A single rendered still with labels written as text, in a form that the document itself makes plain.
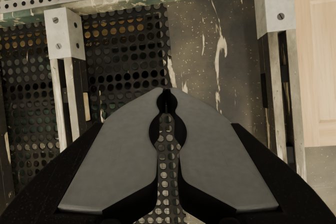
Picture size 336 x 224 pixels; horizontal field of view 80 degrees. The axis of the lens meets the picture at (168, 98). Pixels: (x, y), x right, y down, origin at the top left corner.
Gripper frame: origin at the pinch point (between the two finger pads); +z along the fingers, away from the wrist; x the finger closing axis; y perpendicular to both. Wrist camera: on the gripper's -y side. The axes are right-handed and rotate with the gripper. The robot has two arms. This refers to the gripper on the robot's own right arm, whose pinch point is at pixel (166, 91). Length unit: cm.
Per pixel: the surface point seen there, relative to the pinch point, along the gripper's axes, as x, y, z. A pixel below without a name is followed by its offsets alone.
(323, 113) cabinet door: 39, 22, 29
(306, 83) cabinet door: 35, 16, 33
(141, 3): -5.9, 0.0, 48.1
